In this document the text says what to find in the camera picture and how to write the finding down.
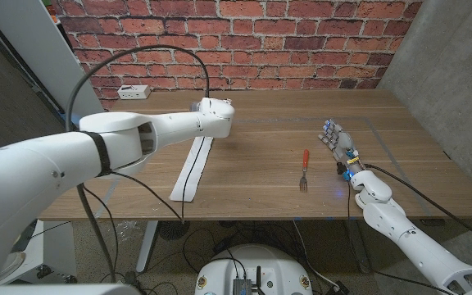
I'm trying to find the white upright panel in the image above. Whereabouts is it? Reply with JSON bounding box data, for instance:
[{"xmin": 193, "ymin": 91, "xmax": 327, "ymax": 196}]
[{"xmin": 0, "ymin": 0, "xmax": 93, "ymax": 118}]

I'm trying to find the red handled metal fork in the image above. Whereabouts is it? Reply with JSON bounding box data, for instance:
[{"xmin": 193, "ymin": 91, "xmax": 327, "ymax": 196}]
[{"xmin": 299, "ymin": 148, "xmax": 311, "ymax": 193}]

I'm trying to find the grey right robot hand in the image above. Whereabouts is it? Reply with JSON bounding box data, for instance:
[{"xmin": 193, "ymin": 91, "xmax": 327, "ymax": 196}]
[{"xmin": 317, "ymin": 118, "xmax": 364, "ymax": 181}]

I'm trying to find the grey table leg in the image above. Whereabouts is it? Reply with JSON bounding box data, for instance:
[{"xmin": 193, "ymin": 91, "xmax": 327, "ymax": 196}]
[{"xmin": 344, "ymin": 219, "xmax": 372, "ymax": 275}]

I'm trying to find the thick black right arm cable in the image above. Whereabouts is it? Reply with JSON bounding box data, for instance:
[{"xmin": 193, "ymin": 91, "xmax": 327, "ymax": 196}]
[{"xmin": 365, "ymin": 163, "xmax": 472, "ymax": 251}]

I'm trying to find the white power strip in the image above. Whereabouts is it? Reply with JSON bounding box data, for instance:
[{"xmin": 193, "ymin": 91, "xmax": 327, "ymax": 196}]
[{"xmin": 116, "ymin": 84, "xmax": 152, "ymax": 101}]

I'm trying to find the white table leg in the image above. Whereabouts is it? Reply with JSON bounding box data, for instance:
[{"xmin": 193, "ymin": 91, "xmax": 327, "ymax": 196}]
[{"xmin": 136, "ymin": 220, "xmax": 159, "ymax": 274}]

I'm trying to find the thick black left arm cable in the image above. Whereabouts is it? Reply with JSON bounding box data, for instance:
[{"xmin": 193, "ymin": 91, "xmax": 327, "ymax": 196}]
[{"xmin": 64, "ymin": 43, "xmax": 211, "ymax": 284}]

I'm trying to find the grey tape strip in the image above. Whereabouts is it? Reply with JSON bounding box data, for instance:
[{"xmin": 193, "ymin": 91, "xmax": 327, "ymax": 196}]
[
  {"xmin": 94, "ymin": 178, "xmax": 120, "ymax": 218},
  {"xmin": 366, "ymin": 118, "xmax": 432, "ymax": 217}
]

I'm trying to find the red brick printed backdrop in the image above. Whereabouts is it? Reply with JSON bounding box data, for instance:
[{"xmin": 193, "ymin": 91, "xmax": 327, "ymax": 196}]
[{"xmin": 51, "ymin": 0, "xmax": 424, "ymax": 111}]

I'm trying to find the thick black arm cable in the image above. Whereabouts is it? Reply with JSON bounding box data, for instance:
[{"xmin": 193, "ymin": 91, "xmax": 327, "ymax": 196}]
[
  {"xmin": 64, "ymin": 43, "xmax": 211, "ymax": 284},
  {"xmin": 365, "ymin": 163, "xmax": 472, "ymax": 251}
]

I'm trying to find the grey white sneaker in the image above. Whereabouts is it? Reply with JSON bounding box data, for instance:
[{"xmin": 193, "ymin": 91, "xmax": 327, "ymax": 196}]
[{"xmin": 0, "ymin": 250, "xmax": 26, "ymax": 284}]

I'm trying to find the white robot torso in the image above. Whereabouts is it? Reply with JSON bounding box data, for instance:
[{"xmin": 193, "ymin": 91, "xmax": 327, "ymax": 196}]
[{"xmin": 194, "ymin": 244, "xmax": 314, "ymax": 295}]

